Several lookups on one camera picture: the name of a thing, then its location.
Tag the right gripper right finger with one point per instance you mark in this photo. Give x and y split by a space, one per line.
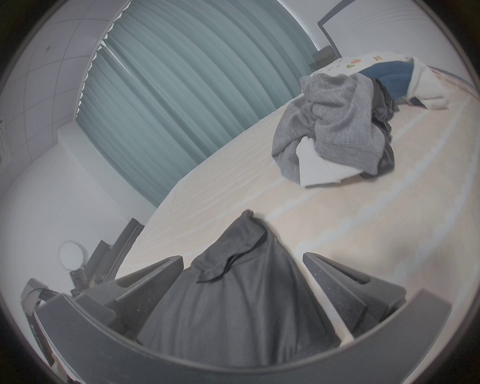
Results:
356 296

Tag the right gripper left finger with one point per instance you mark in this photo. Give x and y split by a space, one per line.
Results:
138 296

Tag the black T-shirt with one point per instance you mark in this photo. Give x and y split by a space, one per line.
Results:
243 300

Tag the bed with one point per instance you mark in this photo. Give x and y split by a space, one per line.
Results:
375 225

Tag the pile of clothes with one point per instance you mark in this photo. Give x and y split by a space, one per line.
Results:
337 120

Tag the round white mirror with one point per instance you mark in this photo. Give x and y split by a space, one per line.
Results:
73 255

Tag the blue-green curtain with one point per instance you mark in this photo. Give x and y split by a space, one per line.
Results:
187 93

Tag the white printed pillow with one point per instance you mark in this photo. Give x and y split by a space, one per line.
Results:
360 60

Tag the grey bedside table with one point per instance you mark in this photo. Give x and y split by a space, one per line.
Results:
324 56

